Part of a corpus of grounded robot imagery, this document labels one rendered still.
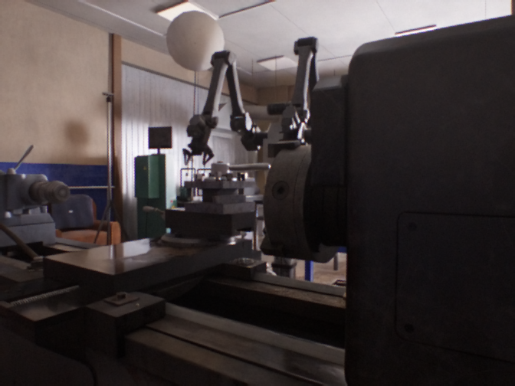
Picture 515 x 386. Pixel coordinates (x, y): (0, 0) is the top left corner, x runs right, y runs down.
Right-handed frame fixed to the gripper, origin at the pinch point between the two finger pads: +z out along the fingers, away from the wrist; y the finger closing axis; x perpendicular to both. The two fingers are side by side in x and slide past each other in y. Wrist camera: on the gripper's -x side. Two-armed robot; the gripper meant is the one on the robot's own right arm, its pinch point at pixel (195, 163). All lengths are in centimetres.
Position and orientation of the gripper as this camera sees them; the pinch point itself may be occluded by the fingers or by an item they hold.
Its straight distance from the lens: 165.5
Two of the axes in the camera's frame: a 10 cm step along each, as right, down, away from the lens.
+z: -2.0, 8.8, -4.2
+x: 3.4, 4.7, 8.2
